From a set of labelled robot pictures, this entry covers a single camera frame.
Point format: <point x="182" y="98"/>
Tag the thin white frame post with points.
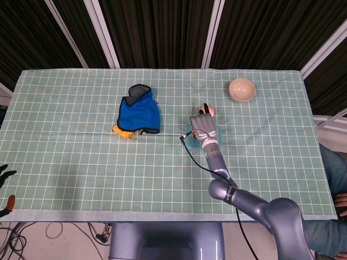
<point x="66" y="33"/>

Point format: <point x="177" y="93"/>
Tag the pink onion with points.
<point x="212" y="109"/>

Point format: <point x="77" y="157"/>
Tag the blue-grey robot torso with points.
<point x="165" y="241"/>

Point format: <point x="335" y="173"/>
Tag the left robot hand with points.
<point x="3" y="176"/>

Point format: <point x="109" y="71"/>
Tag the teal container lid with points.
<point x="221" y="135"/>

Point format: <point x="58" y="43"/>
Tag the beige bowl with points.
<point x="242" y="89"/>

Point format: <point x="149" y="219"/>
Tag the white slanted frame post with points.
<point x="325" y="50"/>

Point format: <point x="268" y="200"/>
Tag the dark pleated curtain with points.
<point x="162" y="32"/>

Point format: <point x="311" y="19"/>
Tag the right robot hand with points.
<point x="204" y="126"/>

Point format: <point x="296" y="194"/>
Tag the bystander bare hand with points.
<point x="343" y="203"/>

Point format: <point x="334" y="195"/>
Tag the white metal floor rail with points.
<point x="5" y="88"/>
<point x="329" y="127"/>

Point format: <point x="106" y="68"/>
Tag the blue cloth with black trim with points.
<point x="138" y="113"/>

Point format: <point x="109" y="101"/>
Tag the wide white frame post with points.
<point x="103" y="33"/>

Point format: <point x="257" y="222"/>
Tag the green checked tablecloth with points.
<point x="81" y="162"/>

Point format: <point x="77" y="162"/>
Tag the person legs in jeans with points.
<point x="336" y="168"/>

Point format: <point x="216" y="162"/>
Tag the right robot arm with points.
<point x="282" y="216"/>

